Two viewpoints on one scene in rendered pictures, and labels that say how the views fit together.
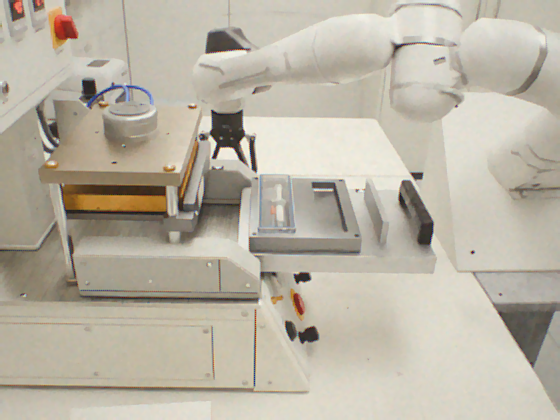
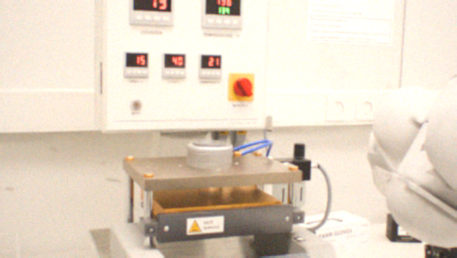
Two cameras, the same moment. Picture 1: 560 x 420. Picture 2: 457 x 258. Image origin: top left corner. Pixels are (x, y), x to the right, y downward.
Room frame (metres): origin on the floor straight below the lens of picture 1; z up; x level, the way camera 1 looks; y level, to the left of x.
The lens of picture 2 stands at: (0.46, -0.73, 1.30)
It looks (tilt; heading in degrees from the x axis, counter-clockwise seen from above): 7 degrees down; 72
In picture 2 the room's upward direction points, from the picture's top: 2 degrees clockwise
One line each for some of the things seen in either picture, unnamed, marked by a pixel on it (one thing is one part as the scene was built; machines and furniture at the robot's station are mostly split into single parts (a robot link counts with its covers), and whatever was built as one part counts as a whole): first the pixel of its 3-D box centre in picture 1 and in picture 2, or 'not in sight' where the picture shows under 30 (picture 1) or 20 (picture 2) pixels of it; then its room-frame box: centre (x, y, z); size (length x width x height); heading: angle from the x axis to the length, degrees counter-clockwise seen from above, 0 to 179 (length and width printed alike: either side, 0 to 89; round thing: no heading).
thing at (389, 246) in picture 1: (330, 217); not in sight; (0.75, -0.08, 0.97); 0.30 x 0.22 x 0.08; 93
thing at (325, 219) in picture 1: (301, 211); not in sight; (0.75, -0.03, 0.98); 0.20 x 0.17 x 0.03; 3
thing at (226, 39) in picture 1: (239, 60); not in sight; (1.16, 0.10, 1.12); 0.18 x 0.10 x 0.13; 42
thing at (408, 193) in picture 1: (415, 209); not in sight; (0.76, -0.22, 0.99); 0.15 x 0.02 x 0.04; 3
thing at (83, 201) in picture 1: (136, 157); (213, 189); (0.75, 0.22, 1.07); 0.22 x 0.17 x 0.10; 3
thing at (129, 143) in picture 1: (116, 143); (214, 175); (0.76, 0.26, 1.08); 0.31 x 0.24 x 0.13; 3
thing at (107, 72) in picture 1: (87, 88); not in sight; (1.71, 0.65, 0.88); 0.25 x 0.20 x 0.17; 88
